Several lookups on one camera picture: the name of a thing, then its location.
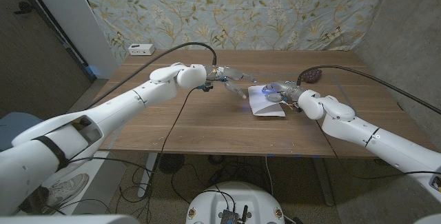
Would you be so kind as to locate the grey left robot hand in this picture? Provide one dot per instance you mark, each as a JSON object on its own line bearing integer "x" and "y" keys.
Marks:
{"x": 229, "y": 74}

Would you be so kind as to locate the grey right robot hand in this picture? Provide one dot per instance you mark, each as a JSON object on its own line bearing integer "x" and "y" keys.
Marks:
{"x": 286, "y": 89}

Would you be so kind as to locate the white paper sheet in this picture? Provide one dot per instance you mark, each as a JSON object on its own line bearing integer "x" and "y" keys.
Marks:
{"x": 265, "y": 108}

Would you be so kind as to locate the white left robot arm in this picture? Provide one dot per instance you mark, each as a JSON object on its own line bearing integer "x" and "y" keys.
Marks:
{"x": 120, "y": 105}

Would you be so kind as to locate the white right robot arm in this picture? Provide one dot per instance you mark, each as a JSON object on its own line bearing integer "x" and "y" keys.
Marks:
{"x": 344, "y": 120}

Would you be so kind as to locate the purple toy grapes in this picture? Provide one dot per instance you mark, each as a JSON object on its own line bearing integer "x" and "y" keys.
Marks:
{"x": 314, "y": 76}

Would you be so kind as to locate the floral printed backdrop cloth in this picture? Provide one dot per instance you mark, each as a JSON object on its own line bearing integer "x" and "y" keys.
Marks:
{"x": 241, "y": 10}

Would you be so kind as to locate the white power strip box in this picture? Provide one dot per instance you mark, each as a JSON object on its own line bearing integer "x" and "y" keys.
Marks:
{"x": 141, "y": 49}

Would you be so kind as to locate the grey table leg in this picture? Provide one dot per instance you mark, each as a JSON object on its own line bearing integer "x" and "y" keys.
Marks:
{"x": 324, "y": 182}

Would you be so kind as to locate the black round fan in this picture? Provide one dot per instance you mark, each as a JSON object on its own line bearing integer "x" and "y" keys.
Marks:
{"x": 171, "y": 163}

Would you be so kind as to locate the white table leg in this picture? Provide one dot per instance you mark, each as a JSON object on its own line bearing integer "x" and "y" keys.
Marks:
{"x": 149, "y": 172}

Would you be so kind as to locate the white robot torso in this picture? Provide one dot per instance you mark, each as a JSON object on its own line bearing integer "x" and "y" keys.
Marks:
{"x": 213, "y": 203}

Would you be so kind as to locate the black antenna stub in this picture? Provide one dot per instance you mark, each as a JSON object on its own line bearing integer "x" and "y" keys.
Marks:
{"x": 244, "y": 213}

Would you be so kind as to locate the grey finned torso module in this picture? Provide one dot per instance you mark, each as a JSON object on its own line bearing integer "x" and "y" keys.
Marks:
{"x": 228, "y": 217}

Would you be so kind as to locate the white cabinet panel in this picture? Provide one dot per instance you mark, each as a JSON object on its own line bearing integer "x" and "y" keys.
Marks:
{"x": 76, "y": 20}

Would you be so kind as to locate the blue plastic bin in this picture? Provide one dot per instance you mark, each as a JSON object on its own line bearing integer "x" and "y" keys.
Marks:
{"x": 10, "y": 127}

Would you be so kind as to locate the dark trouser leg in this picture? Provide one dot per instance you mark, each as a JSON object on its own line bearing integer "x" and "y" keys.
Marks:
{"x": 34, "y": 200}

